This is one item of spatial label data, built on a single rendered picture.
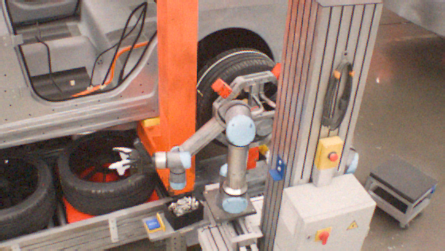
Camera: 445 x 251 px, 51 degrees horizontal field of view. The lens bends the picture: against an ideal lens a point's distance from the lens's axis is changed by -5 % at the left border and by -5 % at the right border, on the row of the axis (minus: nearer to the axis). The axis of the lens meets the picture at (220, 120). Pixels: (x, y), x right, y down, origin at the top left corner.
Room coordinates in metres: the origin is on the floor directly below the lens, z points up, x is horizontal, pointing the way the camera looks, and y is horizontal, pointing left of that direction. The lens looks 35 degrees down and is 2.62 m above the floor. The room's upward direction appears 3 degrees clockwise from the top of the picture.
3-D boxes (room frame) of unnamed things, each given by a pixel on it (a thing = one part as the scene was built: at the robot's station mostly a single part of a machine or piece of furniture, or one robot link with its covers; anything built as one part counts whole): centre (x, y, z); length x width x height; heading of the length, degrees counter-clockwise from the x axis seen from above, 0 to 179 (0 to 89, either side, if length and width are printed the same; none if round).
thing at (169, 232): (2.03, 0.21, 0.44); 0.43 x 0.17 x 0.03; 116
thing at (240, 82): (2.62, -0.20, 0.85); 0.54 x 0.07 x 0.54; 116
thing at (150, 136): (2.56, 0.39, 0.69); 0.52 x 0.17 x 0.35; 26
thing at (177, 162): (1.67, 0.18, 1.21); 0.11 x 0.08 x 0.09; 97
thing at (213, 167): (2.77, -0.13, 0.32); 0.40 x 0.30 x 0.28; 116
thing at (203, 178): (2.59, 0.19, 0.26); 0.42 x 0.18 x 0.35; 26
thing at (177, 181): (1.69, 0.18, 1.12); 0.11 x 0.08 x 0.11; 6
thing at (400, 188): (2.66, -1.38, 0.17); 0.43 x 0.36 x 0.34; 42
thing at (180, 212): (2.04, 0.19, 0.51); 0.20 x 0.14 x 0.13; 123
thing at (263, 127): (2.55, -0.23, 0.85); 0.21 x 0.14 x 0.14; 26
